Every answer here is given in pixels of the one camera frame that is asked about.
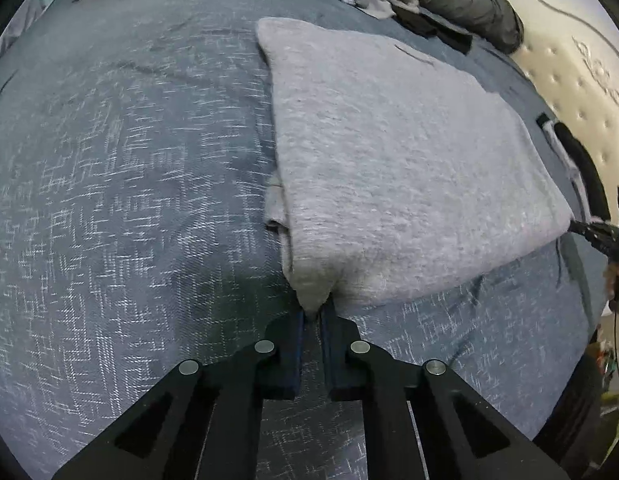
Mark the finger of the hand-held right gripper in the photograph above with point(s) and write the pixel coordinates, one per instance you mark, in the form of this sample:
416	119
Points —
592	229
607	247

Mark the grey knit sweater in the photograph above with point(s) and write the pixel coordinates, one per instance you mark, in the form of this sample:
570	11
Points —
389	160

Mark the dark grey rolled duvet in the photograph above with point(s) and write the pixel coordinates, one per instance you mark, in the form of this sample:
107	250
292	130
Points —
479	10

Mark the light grey blanket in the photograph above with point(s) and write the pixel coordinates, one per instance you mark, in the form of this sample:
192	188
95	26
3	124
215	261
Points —
26	20

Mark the person's dark clothing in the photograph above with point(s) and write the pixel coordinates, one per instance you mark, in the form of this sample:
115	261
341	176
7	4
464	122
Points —
564	410

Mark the person's right hand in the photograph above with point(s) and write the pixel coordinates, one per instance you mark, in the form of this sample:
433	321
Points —
617	285

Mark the folded black and lavender garment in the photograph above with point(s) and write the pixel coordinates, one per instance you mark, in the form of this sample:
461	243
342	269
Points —
579	160

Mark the cream tufted headboard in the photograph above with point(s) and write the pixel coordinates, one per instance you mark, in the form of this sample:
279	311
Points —
579	60

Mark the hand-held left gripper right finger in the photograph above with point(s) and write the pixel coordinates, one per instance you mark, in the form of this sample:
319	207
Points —
329	355

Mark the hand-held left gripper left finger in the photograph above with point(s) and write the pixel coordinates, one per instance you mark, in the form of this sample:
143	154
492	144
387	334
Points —
294	355

